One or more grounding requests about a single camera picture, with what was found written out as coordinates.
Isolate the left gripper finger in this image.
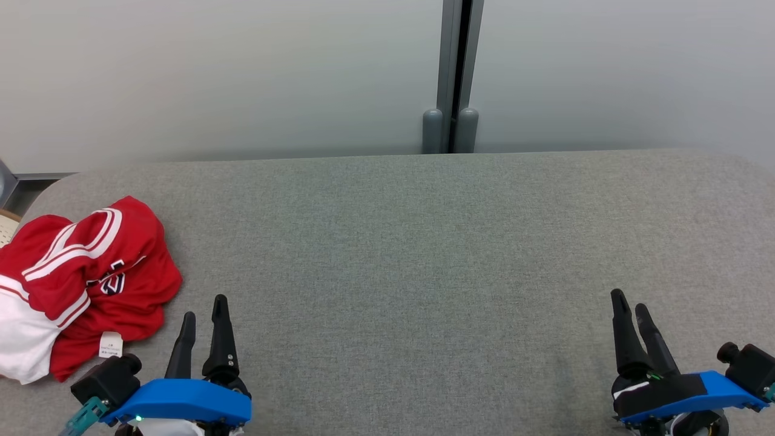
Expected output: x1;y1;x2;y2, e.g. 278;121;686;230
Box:
202;295;240;382
165;312;197;380

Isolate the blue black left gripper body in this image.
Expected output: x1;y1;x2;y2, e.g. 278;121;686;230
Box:
100;369;252;436

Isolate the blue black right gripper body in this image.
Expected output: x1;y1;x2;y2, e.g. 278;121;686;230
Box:
610;371;770;436

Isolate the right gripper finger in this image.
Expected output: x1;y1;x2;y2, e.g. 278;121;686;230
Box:
610;289;653;379
635;303;680;376

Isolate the red white Bulls jersey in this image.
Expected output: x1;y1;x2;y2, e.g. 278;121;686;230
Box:
0;195;183;385

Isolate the beige woven laundry basket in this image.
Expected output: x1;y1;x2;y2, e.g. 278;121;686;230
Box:
0;209;22;248

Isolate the grey rounded panel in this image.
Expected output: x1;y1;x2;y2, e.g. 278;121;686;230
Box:
0;159;19;210

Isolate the grey cylinder door stop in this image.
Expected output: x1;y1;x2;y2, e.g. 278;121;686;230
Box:
422;108;444;154
455;108;479;154

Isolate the teal left camera cable plug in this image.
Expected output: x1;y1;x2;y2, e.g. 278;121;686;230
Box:
61;397;110;436

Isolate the grey metal door post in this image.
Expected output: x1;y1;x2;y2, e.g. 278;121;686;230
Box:
436;0;485;154

